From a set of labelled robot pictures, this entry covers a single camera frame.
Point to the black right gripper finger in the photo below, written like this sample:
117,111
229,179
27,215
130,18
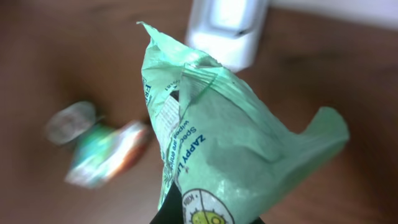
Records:
171,210

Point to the teal snack packet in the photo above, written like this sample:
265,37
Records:
229,156

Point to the small teal tissue pack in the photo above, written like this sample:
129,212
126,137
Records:
89,167

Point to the orange snack packet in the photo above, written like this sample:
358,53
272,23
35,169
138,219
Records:
130,142

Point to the round green tape measure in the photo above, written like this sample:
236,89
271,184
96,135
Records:
70,123

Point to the white barcode scanner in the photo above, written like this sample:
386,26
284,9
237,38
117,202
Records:
228,30

